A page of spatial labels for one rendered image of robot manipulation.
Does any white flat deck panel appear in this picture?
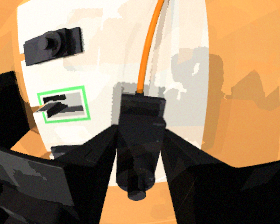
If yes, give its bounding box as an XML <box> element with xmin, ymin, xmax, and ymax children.
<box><xmin>17</xmin><ymin>0</ymin><xmax>210</xmax><ymax>159</ymax></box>

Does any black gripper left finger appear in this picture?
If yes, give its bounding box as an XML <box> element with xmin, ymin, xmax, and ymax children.
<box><xmin>0</xmin><ymin>124</ymin><xmax>119</xmax><ymax>224</ymax></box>

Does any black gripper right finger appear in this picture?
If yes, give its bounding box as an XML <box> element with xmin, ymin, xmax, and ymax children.
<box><xmin>161</xmin><ymin>128</ymin><xmax>280</xmax><ymax>224</ymax></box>

